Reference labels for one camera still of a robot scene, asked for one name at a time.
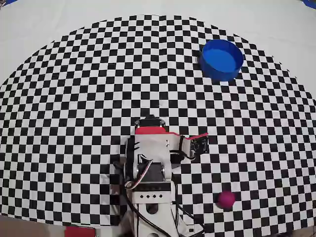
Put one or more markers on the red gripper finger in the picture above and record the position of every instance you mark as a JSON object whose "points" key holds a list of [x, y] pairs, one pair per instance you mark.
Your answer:
{"points": [[150, 131]]}

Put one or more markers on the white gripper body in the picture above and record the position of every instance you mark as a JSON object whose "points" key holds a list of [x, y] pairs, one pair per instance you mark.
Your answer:
{"points": [[149, 124]]}

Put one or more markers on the pink ball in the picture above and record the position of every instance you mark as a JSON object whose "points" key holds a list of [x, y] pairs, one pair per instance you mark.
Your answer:
{"points": [[226, 198]]}

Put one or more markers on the blue round box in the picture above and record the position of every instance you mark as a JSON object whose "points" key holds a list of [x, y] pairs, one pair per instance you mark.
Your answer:
{"points": [[221, 60]]}

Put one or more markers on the black white checkerboard mat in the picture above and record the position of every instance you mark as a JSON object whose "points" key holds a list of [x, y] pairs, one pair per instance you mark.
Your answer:
{"points": [[98, 98]]}

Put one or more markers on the red rectangular object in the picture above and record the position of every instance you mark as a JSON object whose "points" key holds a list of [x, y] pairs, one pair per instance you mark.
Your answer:
{"points": [[80, 232]]}

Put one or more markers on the white table sheet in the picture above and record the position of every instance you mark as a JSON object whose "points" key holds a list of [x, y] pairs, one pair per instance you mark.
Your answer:
{"points": [[49, 19]]}

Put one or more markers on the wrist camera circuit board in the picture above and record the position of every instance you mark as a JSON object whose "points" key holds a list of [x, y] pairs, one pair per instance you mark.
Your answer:
{"points": [[199, 146]]}

